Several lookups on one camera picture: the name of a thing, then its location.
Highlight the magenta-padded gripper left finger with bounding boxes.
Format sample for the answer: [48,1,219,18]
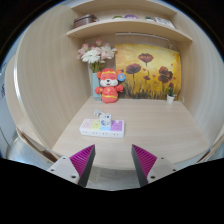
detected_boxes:
[46,144,97,188]

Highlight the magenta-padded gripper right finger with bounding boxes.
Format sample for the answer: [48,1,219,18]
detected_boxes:
[130,144,178,188]

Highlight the white charger block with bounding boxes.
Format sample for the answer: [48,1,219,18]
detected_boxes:
[99,113,113,123]

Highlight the small plant in white pot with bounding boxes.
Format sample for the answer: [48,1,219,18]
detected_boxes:
[165,83,177,105]

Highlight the pale teal vase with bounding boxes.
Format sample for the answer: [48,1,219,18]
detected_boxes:
[91,71,103,101]

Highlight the red plush toy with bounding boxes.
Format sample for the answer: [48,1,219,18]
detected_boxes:
[94,67,127,104]

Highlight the yellow poppy painting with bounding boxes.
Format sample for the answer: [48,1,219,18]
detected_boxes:
[114,43,183,100]

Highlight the pink and white flower bouquet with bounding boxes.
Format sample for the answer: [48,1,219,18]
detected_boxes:
[77,38,118,74]

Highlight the white light bar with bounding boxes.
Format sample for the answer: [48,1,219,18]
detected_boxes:
[114,31,172,43]

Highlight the wooden shelf unit with items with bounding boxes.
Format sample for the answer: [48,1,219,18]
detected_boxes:
[65,0,194,43]

